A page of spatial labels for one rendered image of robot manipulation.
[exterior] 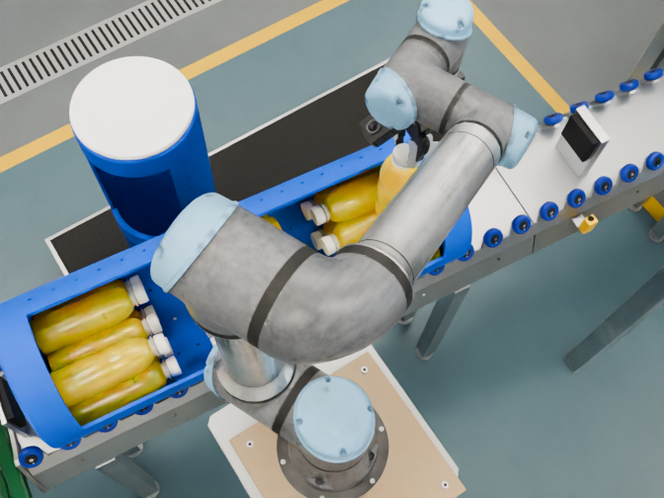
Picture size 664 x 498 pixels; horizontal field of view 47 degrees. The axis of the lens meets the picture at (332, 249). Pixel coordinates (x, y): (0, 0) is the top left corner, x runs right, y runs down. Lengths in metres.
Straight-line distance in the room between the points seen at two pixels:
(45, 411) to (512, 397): 1.66
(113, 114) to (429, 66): 0.94
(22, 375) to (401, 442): 0.64
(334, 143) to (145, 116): 1.11
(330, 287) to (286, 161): 2.00
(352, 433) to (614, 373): 1.75
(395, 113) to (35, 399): 0.77
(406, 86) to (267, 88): 2.10
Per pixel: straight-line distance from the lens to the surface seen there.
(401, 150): 1.34
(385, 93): 1.00
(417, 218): 0.83
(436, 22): 1.06
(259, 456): 1.34
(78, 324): 1.46
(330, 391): 1.12
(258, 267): 0.74
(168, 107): 1.78
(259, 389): 1.10
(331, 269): 0.74
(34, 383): 1.38
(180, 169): 1.82
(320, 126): 2.80
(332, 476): 1.26
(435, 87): 1.01
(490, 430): 2.60
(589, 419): 2.70
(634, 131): 2.03
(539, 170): 1.89
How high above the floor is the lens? 2.48
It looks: 65 degrees down
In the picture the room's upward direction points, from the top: 5 degrees clockwise
